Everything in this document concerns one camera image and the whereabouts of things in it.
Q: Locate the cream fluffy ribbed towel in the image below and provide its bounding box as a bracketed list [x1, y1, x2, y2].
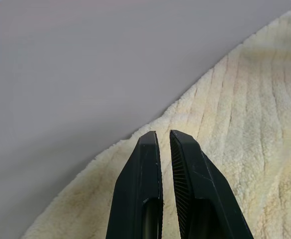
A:
[21, 3, 291, 239]

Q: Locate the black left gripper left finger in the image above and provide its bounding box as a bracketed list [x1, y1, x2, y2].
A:
[105, 130, 164, 239]

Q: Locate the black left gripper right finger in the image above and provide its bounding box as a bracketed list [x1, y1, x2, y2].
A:
[169, 129, 254, 239]

